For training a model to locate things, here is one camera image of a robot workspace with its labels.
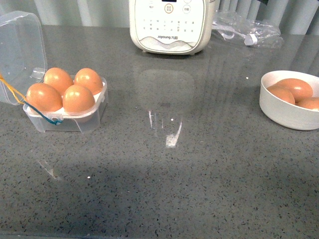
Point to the brown egg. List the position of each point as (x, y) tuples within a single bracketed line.
[(77, 99), (311, 103), (282, 93), (299, 88)]

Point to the brown egg box front-left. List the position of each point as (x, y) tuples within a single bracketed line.
[(44, 97)]

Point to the grey pleated curtain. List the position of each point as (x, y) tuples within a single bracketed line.
[(291, 16)]

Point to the brown egg back in bowl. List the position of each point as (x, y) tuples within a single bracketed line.
[(299, 88)]

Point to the brown egg front in bowl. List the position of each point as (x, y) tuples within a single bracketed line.
[(311, 103)]

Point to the brown egg box back-left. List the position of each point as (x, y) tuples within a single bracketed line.
[(59, 79)]

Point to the clear plastic egg box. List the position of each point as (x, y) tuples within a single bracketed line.
[(23, 63)]

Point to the white ceramic bowl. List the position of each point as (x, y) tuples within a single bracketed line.
[(284, 113)]

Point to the brown egg box back-right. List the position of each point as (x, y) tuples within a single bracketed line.
[(90, 79)]

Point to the white Joyoung soymilk maker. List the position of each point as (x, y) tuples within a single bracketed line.
[(174, 27)]

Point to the clear plastic bag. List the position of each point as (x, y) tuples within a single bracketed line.
[(235, 29)]

